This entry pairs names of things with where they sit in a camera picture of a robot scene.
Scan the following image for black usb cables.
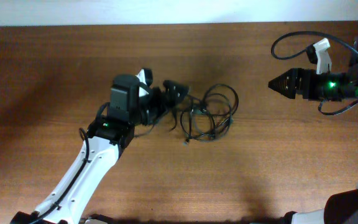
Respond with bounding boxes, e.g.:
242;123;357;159
168;83;240;146

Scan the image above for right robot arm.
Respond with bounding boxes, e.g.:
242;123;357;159
268;30;358;224

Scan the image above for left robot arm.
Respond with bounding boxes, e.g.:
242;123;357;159
11;70;190;223

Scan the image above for left camera black cable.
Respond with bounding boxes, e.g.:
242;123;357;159
29;101;111;224

